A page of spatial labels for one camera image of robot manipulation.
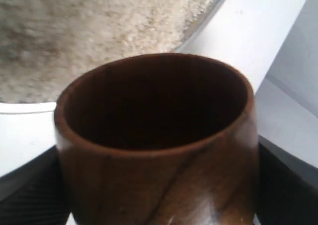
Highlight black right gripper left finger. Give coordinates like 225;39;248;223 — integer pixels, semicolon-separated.
0;147;71;225

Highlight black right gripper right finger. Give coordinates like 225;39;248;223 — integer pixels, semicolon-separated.
254;136;318;225

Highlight brown wooden cup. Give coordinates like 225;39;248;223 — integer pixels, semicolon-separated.
54;53;259;225

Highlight large metal rice plate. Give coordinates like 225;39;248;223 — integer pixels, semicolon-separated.
0;0;220;103

